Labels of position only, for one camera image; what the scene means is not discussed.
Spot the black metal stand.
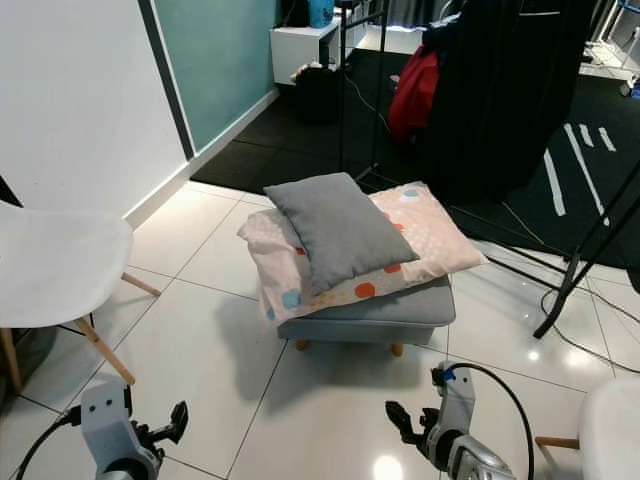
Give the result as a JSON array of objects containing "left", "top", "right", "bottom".
[{"left": 534, "top": 185, "right": 640, "bottom": 340}]

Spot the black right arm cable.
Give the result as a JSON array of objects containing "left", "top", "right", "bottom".
[{"left": 432, "top": 361, "right": 537, "bottom": 480}]

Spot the white chair with wooden legs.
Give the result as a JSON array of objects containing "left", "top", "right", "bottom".
[
  {"left": 0, "top": 200, "right": 162, "bottom": 391},
  {"left": 535, "top": 378, "right": 640, "bottom": 480}
]

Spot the grey upholstered footstool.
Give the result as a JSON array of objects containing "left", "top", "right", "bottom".
[{"left": 277, "top": 275, "right": 456, "bottom": 358}]

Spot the thin black floor cable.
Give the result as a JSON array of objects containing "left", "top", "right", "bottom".
[{"left": 450, "top": 200, "right": 640, "bottom": 376}]

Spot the pink dotted pillow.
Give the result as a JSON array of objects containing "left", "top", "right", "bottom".
[{"left": 238, "top": 182, "right": 486, "bottom": 327}]

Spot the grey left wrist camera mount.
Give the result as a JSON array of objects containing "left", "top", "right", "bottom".
[{"left": 80, "top": 380, "right": 135, "bottom": 466}]

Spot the black bin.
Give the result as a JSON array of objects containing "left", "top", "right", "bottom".
[{"left": 295, "top": 65, "right": 342, "bottom": 126}]

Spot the grey fabric pillow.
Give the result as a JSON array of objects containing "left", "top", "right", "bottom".
[{"left": 263, "top": 172, "right": 419, "bottom": 296}]

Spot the black clothes rack frame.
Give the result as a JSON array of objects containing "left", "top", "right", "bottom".
[{"left": 335, "top": 0, "right": 576, "bottom": 281}]

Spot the white cabinet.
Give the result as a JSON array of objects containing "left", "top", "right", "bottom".
[{"left": 270, "top": 15, "right": 347, "bottom": 87}]

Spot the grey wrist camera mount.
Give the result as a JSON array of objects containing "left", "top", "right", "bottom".
[
  {"left": 80, "top": 380, "right": 135, "bottom": 466},
  {"left": 435, "top": 362, "right": 477, "bottom": 461}
]

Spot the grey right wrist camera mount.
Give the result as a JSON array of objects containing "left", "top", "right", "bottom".
[{"left": 435, "top": 362, "right": 477, "bottom": 461}]

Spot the black hanging garment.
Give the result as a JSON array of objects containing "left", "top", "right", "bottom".
[{"left": 420, "top": 0, "right": 603, "bottom": 207}]

